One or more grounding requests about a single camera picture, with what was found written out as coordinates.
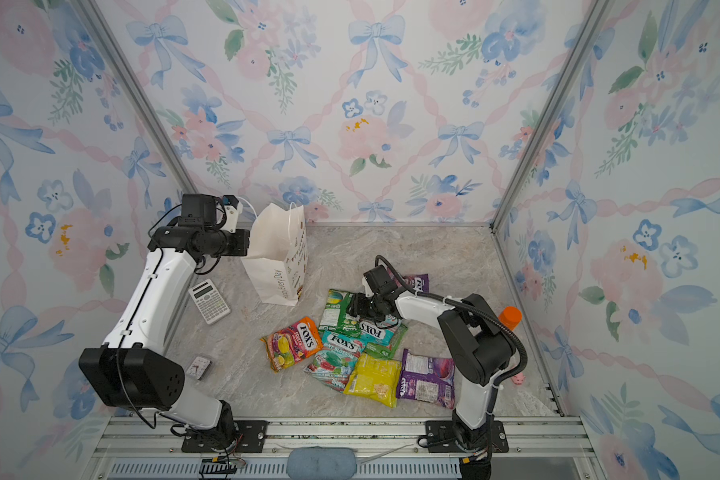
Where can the white paper gift bag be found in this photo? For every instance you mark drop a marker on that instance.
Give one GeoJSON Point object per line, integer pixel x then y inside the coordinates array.
{"type": "Point", "coordinates": [277, 255]}

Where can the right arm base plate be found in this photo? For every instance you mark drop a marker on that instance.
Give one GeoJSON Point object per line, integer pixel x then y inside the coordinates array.
{"type": "Point", "coordinates": [453, 436]}

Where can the purple pink Fox's candy bag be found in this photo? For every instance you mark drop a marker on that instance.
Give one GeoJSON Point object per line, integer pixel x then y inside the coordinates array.
{"type": "Point", "coordinates": [419, 282]}

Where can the purple snack bag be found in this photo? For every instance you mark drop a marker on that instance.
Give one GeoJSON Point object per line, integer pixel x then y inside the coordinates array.
{"type": "Point", "coordinates": [427, 379]}

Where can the aluminium rail frame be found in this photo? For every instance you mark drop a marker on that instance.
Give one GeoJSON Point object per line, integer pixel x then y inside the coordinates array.
{"type": "Point", "coordinates": [361, 448]}

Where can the yellow snack bag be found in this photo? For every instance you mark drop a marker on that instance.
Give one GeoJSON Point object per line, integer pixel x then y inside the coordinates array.
{"type": "Point", "coordinates": [375, 379]}

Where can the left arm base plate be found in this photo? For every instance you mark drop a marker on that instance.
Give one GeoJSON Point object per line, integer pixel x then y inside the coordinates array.
{"type": "Point", "coordinates": [242, 436]}

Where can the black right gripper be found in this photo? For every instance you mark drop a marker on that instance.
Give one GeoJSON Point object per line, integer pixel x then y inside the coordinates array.
{"type": "Point", "coordinates": [356, 304]}

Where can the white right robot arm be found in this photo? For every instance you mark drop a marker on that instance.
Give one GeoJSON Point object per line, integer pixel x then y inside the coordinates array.
{"type": "Point", "coordinates": [485, 351]}

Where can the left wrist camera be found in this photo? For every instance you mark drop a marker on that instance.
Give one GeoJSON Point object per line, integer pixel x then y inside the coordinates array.
{"type": "Point", "coordinates": [231, 213]}

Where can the teal red Fox's candy bag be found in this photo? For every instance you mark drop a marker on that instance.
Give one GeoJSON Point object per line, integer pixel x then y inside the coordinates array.
{"type": "Point", "coordinates": [335, 362]}

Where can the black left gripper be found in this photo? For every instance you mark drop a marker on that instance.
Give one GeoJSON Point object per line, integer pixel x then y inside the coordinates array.
{"type": "Point", "coordinates": [243, 236]}

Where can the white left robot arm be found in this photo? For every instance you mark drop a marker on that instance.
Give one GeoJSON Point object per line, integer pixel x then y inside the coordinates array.
{"type": "Point", "coordinates": [130, 369]}

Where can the grey blue cushion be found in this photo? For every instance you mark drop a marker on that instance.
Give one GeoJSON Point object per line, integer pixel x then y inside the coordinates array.
{"type": "Point", "coordinates": [321, 463]}

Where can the green back-side snack bag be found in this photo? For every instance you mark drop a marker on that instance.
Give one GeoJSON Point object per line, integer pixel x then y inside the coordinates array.
{"type": "Point", "coordinates": [387, 352]}

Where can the small card box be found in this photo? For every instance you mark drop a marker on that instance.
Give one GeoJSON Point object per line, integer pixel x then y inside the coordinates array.
{"type": "Point", "coordinates": [198, 367]}

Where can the pink small toy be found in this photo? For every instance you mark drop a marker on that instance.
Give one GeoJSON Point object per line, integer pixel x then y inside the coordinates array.
{"type": "Point", "coordinates": [518, 379]}

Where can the orange Fox's candy bag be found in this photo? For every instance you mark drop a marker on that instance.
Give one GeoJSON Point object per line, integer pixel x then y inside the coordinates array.
{"type": "Point", "coordinates": [293, 344]}

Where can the white calculator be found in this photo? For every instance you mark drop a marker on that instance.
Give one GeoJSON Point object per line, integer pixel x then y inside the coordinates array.
{"type": "Point", "coordinates": [209, 302]}

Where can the orange bottle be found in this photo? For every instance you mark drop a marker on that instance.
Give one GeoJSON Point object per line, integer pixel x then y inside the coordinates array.
{"type": "Point", "coordinates": [511, 317]}

